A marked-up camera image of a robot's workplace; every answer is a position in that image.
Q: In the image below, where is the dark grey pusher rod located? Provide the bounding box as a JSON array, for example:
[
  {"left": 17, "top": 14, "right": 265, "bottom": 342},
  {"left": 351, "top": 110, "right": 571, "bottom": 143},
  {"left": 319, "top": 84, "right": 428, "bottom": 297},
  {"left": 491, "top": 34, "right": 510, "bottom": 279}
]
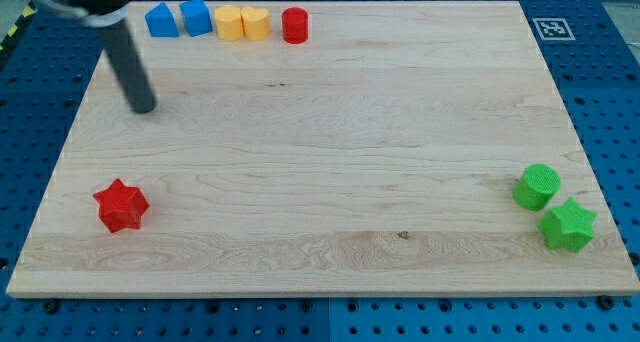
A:
[{"left": 97, "top": 19, "right": 156, "bottom": 114}]

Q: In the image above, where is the red star block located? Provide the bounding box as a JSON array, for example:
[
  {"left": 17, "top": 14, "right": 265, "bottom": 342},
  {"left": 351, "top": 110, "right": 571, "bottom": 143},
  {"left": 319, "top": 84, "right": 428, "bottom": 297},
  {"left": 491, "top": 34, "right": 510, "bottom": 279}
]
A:
[{"left": 93, "top": 178, "right": 150, "bottom": 233}]

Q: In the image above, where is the green star block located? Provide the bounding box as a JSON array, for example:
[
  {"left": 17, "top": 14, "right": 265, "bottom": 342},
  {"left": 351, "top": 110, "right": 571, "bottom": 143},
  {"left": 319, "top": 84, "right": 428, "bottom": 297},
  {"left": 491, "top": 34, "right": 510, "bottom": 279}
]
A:
[{"left": 538, "top": 197, "right": 597, "bottom": 253}]

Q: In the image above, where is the blue pentagon block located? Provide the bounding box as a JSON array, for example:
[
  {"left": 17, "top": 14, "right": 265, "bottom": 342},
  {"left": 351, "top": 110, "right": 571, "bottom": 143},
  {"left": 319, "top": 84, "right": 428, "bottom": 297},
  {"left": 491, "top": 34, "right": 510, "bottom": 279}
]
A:
[{"left": 144, "top": 2, "right": 179, "bottom": 38}]

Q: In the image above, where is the blue cube block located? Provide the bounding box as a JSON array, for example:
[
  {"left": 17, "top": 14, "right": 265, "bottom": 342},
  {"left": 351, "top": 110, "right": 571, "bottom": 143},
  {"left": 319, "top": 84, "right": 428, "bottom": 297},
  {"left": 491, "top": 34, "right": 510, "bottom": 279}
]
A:
[{"left": 179, "top": 0, "right": 213, "bottom": 37}]

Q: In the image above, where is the yellow hexagon block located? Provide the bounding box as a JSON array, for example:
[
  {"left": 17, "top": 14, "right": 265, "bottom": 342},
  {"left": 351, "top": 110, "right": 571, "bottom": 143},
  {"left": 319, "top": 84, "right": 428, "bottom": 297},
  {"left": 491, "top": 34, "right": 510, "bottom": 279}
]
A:
[{"left": 215, "top": 5, "right": 244, "bottom": 41}]

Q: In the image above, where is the yellow heart block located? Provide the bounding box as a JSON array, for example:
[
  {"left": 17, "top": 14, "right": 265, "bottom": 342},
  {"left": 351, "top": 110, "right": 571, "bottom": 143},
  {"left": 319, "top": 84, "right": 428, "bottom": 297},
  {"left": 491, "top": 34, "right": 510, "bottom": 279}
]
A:
[{"left": 241, "top": 6, "right": 271, "bottom": 41}]

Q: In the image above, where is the red cylinder block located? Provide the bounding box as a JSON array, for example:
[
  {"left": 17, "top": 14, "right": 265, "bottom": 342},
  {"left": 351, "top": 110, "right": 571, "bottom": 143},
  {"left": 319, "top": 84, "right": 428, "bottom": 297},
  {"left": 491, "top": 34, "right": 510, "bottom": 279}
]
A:
[{"left": 281, "top": 7, "right": 309, "bottom": 44}]

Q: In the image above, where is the wooden board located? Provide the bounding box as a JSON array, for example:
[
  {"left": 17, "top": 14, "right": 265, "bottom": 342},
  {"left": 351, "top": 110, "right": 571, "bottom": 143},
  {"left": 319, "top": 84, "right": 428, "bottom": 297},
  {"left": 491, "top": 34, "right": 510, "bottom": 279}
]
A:
[{"left": 7, "top": 1, "right": 639, "bottom": 299}]

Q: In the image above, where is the white fiducial marker tag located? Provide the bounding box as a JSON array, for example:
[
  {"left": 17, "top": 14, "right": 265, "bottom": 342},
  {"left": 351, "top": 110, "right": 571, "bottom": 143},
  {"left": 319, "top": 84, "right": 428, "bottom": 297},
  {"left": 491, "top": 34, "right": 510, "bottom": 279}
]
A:
[{"left": 533, "top": 17, "right": 575, "bottom": 41}]

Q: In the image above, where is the green cylinder block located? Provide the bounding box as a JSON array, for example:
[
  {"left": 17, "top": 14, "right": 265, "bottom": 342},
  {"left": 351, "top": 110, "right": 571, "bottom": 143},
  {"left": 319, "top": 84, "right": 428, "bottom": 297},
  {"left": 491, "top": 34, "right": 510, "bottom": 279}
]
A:
[{"left": 512, "top": 164, "right": 561, "bottom": 211}]

